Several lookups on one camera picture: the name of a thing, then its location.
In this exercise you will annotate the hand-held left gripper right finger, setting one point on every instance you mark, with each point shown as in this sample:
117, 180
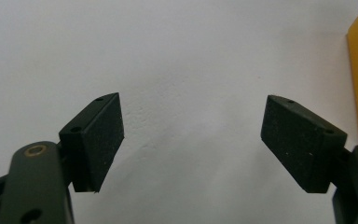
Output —
295, 146

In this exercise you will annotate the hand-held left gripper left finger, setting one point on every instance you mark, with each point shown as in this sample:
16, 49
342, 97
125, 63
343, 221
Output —
96, 146

